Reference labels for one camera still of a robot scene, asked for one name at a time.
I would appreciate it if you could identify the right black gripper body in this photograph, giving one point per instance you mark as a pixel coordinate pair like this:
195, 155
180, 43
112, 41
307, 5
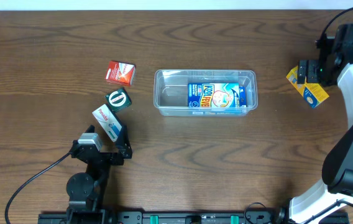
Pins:
307, 71

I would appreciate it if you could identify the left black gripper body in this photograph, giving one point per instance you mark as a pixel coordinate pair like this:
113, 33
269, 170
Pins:
118, 161

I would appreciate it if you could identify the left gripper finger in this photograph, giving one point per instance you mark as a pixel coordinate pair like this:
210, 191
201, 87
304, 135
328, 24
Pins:
91, 129
122, 143

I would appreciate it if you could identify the yellow medicine box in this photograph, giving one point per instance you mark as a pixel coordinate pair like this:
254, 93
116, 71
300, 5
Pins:
312, 93

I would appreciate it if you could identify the blue Kool Fever box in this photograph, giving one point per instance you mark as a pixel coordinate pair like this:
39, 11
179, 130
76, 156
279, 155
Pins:
216, 95

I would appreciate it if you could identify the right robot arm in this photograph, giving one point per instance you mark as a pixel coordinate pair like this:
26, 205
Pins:
321, 202

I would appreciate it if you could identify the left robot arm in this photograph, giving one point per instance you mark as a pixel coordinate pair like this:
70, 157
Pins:
86, 189

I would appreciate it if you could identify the clear plastic container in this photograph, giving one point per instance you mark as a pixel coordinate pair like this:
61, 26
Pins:
171, 91

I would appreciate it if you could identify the white Panadol box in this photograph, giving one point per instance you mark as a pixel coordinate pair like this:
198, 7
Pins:
108, 121

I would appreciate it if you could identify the green round-logo box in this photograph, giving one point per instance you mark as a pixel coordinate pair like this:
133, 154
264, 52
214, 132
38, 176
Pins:
118, 100

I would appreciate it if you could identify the red medicine box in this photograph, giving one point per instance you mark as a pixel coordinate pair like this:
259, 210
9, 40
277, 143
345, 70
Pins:
120, 73

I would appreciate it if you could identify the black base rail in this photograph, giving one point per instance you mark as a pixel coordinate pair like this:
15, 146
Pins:
262, 217

